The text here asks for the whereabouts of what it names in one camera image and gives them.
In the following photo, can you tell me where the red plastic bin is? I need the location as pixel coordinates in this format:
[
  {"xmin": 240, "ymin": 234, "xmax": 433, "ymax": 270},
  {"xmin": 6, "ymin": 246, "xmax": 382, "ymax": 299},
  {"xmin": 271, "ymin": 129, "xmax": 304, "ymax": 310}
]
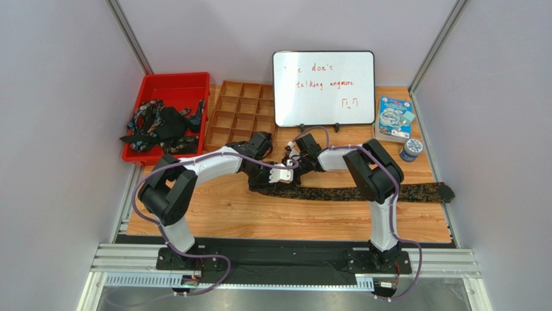
[{"xmin": 132, "ymin": 72, "xmax": 211, "ymax": 157}]

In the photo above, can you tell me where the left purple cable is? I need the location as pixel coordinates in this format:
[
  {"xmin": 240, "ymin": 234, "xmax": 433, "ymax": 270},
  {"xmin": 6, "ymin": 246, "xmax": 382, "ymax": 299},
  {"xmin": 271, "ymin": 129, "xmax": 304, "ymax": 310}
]
[{"xmin": 131, "ymin": 150, "xmax": 301, "ymax": 297}]

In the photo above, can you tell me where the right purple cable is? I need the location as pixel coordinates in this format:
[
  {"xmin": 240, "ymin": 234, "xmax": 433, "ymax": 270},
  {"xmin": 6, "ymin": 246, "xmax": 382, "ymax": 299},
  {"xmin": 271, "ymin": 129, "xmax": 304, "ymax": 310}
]
[{"xmin": 293, "ymin": 125, "xmax": 424, "ymax": 302}]

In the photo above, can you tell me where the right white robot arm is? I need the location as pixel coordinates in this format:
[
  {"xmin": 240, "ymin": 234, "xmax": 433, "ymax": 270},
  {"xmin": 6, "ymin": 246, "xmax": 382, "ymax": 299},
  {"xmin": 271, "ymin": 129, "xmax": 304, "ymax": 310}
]
[{"xmin": 286, "ymin": 133, "xmax": 404, "ymax": 264}]

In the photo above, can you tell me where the blue floral pattern tie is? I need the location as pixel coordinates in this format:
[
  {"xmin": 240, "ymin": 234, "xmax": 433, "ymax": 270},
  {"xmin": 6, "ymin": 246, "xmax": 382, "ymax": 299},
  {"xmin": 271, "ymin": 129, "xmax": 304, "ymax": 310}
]
[{"xmin": 120, "ymin": 99, "xmax": 205, "ymax": 155}]

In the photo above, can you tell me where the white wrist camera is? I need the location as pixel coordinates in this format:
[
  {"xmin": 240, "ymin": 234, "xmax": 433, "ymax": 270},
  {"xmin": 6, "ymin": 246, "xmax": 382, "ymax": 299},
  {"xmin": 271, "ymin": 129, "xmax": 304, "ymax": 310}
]
[
  {"xmin": 269, "ymin": 168, "xmax": 293, "ymax": 183},
  {"xmin": 284, "ymin": 141, "xmax": 301, "ymax": 160}
]

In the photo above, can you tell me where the white whiteboard with red writing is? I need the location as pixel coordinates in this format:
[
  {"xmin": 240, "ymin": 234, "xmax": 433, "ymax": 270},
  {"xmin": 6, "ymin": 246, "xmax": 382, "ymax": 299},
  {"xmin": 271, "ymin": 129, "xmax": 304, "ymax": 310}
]
[{"xmin": 272, "ymin": 51, "xmax": 376, "ymax": 127}]

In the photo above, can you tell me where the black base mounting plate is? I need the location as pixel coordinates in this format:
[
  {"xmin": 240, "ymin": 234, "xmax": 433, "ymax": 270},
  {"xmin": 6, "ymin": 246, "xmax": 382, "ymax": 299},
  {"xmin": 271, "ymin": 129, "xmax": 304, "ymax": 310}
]
[{"xmin": 155, "ymin": 238, "xmax": 415, "ymax": 286}]

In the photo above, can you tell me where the black plain tie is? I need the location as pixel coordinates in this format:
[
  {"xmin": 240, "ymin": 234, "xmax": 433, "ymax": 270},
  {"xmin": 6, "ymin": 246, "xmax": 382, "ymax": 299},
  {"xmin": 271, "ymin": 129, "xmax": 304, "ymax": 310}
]
[{"xmin": 119, "ymin": 105, "xmax": 187, "ymax": 150}]

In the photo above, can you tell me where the purple cable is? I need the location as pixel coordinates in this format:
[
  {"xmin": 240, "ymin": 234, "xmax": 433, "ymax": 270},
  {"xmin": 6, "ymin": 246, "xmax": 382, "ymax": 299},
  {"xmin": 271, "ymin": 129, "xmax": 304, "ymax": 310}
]
[
  {"xmin": 293, "ymin": 125, "xmax": 424, "ymax": 302},
  {"xmin": 131, "ymin": 150, "xmax": 301, "ymax": 297}
]

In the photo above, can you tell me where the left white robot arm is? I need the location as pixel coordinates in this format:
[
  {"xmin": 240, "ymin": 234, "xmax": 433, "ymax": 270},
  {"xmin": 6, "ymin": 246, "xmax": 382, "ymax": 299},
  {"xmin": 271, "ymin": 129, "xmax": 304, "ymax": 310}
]
[{"xmin": 132, "ymin": 133, "xmax": 293, "ymax": 255}]

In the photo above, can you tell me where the blue round tin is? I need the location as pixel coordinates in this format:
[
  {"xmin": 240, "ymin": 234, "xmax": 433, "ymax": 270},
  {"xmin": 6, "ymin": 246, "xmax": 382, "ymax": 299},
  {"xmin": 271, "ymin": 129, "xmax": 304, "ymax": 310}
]
[{"xmin": 399, "ymin": 139, "xmax": 424, "ymax": 163}]

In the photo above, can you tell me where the aluminium frame rail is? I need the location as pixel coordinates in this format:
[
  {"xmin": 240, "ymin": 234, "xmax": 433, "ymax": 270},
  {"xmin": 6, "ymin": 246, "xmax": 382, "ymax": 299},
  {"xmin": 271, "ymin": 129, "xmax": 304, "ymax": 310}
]
[{"xmin": 78, "ymin": 236, "xmax": 492, "ymax": 310}]

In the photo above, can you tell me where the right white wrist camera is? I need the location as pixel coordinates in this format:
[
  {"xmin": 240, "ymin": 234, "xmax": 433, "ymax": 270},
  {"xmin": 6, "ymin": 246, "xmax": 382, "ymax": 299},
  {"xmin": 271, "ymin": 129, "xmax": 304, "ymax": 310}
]
[{"xmin": 284, "ymin": 141, "xmax": 301, "ymax": 160}]

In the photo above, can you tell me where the brown compartment tray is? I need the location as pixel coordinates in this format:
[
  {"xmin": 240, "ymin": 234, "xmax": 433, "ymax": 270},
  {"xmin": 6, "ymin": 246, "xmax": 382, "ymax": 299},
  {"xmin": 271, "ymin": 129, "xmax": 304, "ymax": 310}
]
[{"xmin": 203, "ymin": 80, "xmax": 277, "ymax": 152}]

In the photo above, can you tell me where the black gold key pattern tie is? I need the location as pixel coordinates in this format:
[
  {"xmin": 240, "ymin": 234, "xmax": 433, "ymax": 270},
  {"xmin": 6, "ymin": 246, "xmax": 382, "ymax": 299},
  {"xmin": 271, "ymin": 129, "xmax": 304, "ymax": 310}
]
[{"xmin": 259, "ymin": 182, "xmax": 455, "ymax": 204}]

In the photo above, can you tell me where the blue packaged item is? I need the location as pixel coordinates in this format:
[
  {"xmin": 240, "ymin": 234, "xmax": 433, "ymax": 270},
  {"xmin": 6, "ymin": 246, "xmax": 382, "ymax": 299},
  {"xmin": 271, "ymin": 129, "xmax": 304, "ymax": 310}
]
[{"xmin": 373, "ymin": 95, "xmax": 416, "ymax": 143}]

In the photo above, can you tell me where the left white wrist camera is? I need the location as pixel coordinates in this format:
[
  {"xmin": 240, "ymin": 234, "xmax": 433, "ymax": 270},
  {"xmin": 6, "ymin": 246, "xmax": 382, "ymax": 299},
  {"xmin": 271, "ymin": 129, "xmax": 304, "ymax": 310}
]
[{"xmin": 269, "ymin": 168, "xmax": 293, "ymax": 183}]

